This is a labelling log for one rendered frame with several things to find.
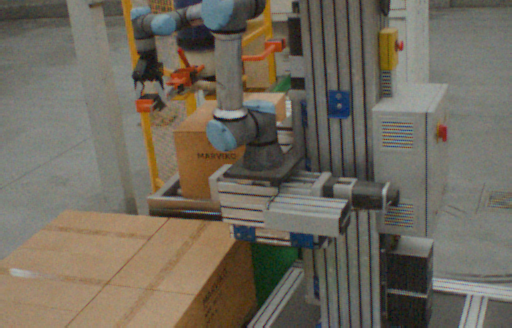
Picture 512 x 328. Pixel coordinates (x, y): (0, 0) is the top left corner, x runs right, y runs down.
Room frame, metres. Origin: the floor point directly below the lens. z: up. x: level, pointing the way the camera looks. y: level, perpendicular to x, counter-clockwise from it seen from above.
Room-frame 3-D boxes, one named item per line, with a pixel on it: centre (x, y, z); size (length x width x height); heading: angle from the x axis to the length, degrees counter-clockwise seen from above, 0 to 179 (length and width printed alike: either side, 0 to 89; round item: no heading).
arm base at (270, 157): (2.21, -0.03, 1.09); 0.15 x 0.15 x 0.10
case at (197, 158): (3.17, 0.09, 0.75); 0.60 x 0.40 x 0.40; 162
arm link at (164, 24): (2.37, 0.28, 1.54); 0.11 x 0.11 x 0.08; 42
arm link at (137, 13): (2.43, 0.36, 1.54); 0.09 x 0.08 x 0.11; 42
